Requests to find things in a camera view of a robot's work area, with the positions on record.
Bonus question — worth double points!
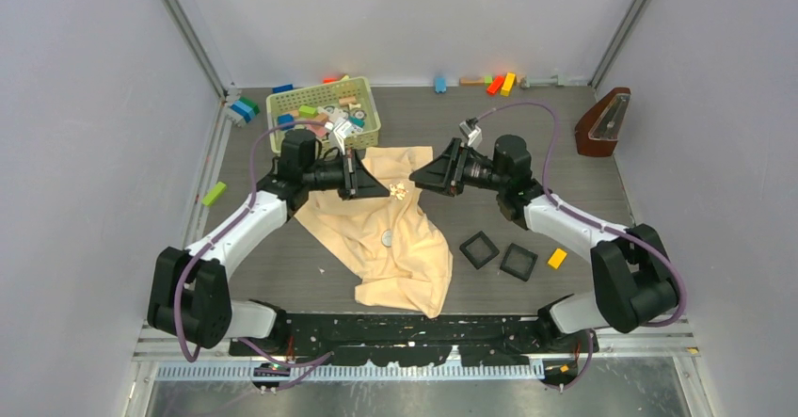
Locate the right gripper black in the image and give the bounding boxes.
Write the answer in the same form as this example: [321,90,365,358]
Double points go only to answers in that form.
[410,138,508,199]

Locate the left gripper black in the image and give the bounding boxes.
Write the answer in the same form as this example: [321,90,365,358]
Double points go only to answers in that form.
[303,149,390,201]

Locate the black square box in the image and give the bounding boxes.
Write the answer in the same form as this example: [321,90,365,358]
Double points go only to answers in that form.
[500,243,538,282]
[459,231,500,270]

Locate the peach cloth garment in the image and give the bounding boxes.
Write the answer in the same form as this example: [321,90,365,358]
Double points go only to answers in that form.
[295,146,453,318]

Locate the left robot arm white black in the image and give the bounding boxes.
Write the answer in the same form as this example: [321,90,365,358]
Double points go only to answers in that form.
[147,129,390,355]

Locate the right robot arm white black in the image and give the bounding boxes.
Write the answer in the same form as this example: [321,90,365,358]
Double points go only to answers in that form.
[409,135,682,352]

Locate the round silver badge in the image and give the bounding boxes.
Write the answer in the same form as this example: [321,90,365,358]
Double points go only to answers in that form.
[380,230,393,248]

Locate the green plastic basket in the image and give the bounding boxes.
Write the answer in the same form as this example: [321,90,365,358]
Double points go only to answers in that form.
[265,76,381,150]

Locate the light blue block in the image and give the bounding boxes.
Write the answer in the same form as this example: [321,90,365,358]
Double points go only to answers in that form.
[434,75,447,94]

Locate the tan wooden block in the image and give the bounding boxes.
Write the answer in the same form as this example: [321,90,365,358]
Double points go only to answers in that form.
[459,76,485,87]

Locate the orange red block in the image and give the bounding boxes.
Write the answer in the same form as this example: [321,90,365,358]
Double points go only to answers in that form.
[486,75,504,95]

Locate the blue block behind basket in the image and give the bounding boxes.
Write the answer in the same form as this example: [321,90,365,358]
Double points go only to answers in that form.
[272,84,295,94]

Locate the blue green stacked blocks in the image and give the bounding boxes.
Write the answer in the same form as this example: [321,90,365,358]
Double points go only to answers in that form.
[226,97,261,127]

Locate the yellow block on table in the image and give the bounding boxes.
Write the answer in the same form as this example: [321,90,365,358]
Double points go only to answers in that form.
[547,248,567,270]

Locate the lime green block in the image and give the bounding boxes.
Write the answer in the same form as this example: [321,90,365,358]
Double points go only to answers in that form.
[200,182,227,207]

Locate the brown wooden metronome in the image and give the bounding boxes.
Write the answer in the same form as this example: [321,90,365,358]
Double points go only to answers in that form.
[574,88,631,158]

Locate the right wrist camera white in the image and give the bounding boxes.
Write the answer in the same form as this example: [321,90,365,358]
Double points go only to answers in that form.
[458,118,483,149]

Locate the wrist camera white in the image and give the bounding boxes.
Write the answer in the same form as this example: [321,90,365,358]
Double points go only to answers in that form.
[458,118,483,149]
[326,118,359,153]

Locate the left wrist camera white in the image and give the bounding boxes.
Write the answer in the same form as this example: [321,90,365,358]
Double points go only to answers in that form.
[326,118,359,153]

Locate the yellow block by wall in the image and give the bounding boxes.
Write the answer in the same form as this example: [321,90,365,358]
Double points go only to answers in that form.
[500,72,517,97]

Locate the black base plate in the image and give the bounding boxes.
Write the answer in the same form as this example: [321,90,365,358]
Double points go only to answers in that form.
[230,312,599,367]

